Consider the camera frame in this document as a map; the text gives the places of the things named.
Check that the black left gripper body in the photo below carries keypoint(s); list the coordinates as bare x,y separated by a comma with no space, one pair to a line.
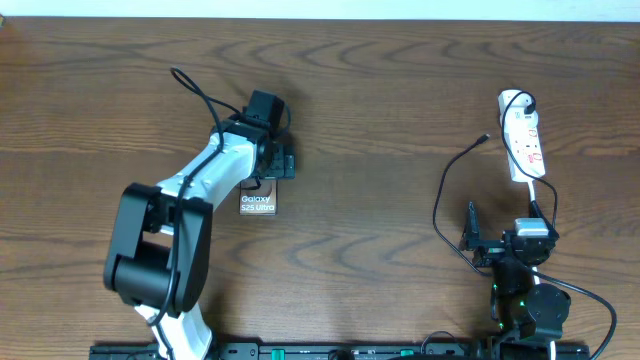
283,164

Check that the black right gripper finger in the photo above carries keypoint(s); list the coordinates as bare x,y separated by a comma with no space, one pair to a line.
542,214
471,233

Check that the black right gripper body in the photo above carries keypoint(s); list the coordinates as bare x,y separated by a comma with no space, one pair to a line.
489,252

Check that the Galaxy S25 Ultra smartphone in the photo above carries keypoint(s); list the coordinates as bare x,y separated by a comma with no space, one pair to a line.
258,197

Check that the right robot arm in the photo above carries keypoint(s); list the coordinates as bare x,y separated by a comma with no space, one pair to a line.
530,314

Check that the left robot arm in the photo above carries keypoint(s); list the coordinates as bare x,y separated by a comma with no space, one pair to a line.
158,256

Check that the white power strip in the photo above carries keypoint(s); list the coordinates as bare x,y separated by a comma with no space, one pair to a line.
519,118

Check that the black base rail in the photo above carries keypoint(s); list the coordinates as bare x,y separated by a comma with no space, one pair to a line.
253,351

